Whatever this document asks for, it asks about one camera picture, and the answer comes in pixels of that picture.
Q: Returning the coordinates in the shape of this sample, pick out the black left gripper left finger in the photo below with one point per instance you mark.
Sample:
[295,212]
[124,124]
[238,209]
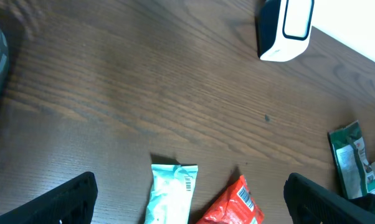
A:
[71,202]

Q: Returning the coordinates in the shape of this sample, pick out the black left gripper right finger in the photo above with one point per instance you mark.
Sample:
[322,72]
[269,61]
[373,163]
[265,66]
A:
[308,202]

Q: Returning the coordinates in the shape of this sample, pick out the white green packet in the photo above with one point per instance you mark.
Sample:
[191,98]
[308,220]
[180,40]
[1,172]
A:
[354,170]

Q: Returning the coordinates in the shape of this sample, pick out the red snack packet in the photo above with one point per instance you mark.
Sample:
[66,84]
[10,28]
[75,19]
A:
[234,206]

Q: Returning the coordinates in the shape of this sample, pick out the teal packet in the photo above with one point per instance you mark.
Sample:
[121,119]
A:
[171,194]

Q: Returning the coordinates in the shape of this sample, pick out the white barcode scanner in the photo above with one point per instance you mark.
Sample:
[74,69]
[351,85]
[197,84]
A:
[284,28]

